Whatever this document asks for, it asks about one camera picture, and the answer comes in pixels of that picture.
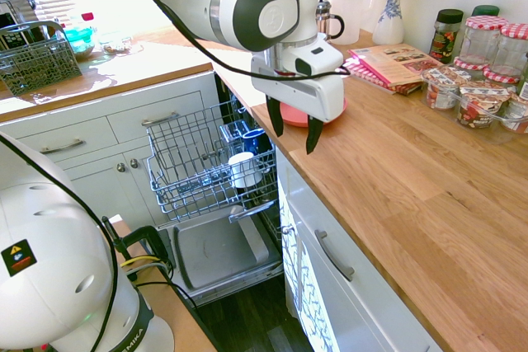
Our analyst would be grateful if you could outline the coral pink plate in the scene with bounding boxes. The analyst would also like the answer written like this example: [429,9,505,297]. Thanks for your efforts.
[279,96,349,129]

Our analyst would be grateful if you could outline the grey wire dishwasher rack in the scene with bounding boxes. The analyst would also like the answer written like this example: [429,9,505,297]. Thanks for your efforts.
[145,100,280,223]

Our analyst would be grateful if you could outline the brown robot mounting board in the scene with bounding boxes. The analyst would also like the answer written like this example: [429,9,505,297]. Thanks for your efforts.
[110,217,220,352]

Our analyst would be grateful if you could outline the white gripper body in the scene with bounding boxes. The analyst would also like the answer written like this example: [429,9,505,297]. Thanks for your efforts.
[250,54,348,123]

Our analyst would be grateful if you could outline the steel dishwasher door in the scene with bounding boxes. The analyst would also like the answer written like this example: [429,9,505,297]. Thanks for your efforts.
[158,210,286,307]

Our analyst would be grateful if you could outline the silver coffee machine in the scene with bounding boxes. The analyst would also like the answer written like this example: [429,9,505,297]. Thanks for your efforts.
[0,0,39,53]

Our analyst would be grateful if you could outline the yellow cable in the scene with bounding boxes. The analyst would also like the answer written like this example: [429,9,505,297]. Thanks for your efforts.
[119,254,167,269]

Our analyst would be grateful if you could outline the grey cable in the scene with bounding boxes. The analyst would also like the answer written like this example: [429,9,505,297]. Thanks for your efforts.
[125,261,171,279]

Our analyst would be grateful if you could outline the teal lid food container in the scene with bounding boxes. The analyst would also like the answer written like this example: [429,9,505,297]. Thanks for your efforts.
[63,26,98,61]

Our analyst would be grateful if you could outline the white cabinet with knobs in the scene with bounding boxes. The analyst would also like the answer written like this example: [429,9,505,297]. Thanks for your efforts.
[0,70,226,230]

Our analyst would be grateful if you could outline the red cap bottle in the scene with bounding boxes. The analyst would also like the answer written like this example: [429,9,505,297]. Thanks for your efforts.
[79,11,98,36]

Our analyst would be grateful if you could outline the glass French press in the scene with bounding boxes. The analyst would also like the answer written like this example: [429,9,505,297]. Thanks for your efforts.
[314,0,346,42]

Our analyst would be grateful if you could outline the dark blue mug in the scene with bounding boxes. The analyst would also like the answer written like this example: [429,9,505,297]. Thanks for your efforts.
[241,128,271,156]

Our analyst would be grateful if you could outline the black screw clamp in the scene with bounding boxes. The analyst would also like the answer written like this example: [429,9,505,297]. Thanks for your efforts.
[101,215,172,275]

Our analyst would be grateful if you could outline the spice jar black lid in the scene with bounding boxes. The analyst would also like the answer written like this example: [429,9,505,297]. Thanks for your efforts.
[428,8,464,66]

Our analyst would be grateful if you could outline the white cabinet beside dishwasher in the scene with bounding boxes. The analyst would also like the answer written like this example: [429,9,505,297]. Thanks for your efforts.
[273,144,445,352]

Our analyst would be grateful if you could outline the grey plastic cutlery basket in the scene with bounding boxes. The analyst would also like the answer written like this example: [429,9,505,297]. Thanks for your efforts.
[0,20,84,97]

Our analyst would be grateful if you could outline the clear pitcher blue lid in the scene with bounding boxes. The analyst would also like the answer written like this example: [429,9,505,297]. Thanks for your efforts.
[328,0,380,46]

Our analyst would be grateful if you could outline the white vase blue flowers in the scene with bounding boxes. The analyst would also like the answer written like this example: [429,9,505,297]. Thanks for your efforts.
[371,0,406,46]

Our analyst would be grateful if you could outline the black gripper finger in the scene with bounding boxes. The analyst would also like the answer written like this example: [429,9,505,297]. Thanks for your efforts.
[265,95,285,138]
[305,115,325,156]

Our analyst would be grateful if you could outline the snack pot paper lid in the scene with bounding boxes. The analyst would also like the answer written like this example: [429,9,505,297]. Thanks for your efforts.
[500,92,528,135]
[456,81,513,129]
[422,64,472,111]

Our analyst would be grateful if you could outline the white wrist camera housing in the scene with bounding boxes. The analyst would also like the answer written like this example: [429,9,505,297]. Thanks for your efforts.
[282,34,346,79]

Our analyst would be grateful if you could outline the glass jar gingham lid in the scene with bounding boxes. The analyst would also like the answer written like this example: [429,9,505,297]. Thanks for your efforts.
[482,66,521,87]
[453,56,490,82]
[458,15,508,69]
[492,22,528,77]

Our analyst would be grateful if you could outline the pink cookbook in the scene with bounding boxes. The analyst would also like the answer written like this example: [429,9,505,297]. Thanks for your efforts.
[347,42,445,87]

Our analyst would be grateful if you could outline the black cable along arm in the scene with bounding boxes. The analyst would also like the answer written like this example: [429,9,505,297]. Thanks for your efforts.
[0,0,352,352]

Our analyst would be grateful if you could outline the clear glass bowl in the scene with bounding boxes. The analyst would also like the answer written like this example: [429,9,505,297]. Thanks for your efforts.
[98,31,134,54]

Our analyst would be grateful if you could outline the silver drawer handle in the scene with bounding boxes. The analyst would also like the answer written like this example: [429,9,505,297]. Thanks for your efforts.
[140,111,181,128]
[313,228,356,284]
[39,138,86,155]

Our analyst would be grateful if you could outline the white mug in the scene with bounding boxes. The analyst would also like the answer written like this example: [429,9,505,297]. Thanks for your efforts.
[227,151,266,190]

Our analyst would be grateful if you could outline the green lid jar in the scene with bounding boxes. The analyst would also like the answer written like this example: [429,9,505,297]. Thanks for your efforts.
[470,4,502,20]

